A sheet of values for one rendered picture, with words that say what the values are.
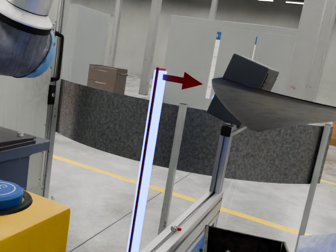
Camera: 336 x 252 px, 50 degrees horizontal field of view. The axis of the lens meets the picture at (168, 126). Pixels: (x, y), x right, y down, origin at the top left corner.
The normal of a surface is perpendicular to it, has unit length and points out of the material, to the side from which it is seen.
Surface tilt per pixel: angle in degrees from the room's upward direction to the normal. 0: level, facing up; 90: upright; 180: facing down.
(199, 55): 90
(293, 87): 90
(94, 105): 90
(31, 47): 112
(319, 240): 55
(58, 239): 90
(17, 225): 0
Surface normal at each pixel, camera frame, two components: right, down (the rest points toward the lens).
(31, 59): 0.69, 0.52
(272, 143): 0.22, 0.21
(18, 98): 0.90, 0.22
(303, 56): -0.40, 0.10
